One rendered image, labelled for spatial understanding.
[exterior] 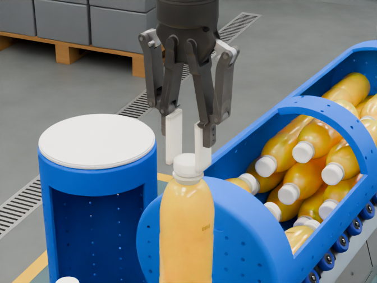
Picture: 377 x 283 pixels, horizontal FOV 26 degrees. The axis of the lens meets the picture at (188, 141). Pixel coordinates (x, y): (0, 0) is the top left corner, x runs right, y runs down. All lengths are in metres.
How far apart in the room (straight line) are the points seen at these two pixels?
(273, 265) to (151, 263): 0.25
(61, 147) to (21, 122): 2.60
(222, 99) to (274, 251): 0.41
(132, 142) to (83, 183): 0.16
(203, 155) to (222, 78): 0.12
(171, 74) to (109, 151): 0.90
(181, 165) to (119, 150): 0.86
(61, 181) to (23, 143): 2.41
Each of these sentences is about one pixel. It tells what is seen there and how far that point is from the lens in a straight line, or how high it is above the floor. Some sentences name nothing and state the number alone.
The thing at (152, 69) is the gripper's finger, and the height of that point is 1.53.
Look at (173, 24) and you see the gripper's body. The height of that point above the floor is 1.60.
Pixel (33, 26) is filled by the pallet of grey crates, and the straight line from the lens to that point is 5.34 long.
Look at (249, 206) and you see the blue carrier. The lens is 1.34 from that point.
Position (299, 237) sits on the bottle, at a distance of 1.49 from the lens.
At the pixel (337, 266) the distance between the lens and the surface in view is 1.72.
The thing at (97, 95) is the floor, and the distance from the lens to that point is 4.80.
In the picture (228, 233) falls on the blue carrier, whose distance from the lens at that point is 1.34.
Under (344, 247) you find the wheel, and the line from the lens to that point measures 1.73.
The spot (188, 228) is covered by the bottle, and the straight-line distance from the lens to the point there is 1.07.
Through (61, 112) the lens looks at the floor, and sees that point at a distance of 4.61.
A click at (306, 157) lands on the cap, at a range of 1.64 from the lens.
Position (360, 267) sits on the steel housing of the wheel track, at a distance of 1.83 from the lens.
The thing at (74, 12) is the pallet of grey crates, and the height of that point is 0.35.
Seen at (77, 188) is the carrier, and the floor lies 0.98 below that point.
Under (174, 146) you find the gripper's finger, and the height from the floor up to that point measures 1.43.
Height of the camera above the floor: 1.91
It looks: 27 degrees down
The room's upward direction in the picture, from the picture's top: straight up
